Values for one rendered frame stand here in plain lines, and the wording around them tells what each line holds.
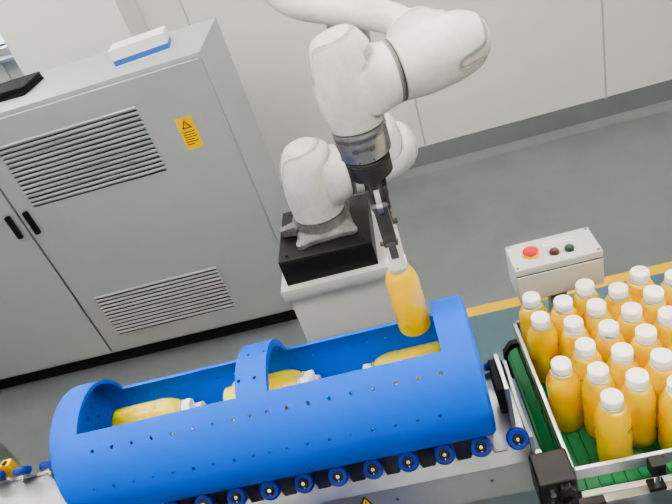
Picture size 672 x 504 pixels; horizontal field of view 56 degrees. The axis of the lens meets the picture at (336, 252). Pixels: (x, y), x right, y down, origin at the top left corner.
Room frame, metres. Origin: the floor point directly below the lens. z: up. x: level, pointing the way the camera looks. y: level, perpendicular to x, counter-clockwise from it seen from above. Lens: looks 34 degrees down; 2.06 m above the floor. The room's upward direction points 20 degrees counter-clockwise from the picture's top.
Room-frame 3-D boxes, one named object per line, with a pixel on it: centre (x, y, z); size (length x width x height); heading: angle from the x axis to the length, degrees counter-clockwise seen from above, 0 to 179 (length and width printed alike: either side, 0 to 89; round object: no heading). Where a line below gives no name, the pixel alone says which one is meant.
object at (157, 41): (2.81, 0.48, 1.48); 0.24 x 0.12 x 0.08; 88
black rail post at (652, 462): (0.63, -0.42, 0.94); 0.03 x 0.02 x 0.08; 81
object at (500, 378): (0.88, -0.23, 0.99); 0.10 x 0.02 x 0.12; 171
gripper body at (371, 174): (0.95, -0.10, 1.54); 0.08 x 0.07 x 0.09; 171
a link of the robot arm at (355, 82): (0.96, -0.12, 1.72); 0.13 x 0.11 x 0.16; 95
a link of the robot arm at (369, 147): (0.95, -0.10, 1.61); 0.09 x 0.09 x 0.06
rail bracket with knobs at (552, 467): (0.68, -0.24, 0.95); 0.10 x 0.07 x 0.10; 171
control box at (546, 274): (1.14, -0.48, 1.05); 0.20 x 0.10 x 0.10; 81
